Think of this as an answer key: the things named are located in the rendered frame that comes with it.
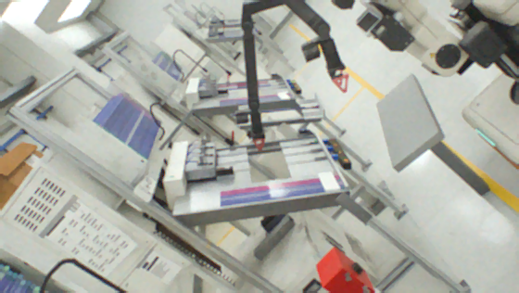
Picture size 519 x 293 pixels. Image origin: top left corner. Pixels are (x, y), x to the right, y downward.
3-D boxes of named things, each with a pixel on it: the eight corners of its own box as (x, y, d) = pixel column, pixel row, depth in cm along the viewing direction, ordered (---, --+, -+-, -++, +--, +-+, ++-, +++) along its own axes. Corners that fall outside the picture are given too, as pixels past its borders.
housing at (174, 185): (193, 165, 255) (188, 140, 250) (187, 208, 209) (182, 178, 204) (178, 167, 255) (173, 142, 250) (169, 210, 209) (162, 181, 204)
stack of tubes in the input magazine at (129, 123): (161, 122, 244) (118, 90, 237) (147, 159, 197) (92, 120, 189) (146, 141, 247) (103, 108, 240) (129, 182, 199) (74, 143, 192)
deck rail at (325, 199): (349, 202, 195) (348, 188, 192) (350, 204, 193) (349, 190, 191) (174, 226, 193) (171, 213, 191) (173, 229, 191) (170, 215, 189)
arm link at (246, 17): (234, 5, 211) (234, 1, 220) (243, 34, 217) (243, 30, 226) (333, -25, 207) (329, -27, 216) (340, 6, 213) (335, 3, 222)
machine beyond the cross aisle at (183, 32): (290, 56, 749) (194, -28, 697) (298, 66, 672) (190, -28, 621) (234, 121, 779) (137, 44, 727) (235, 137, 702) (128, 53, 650)
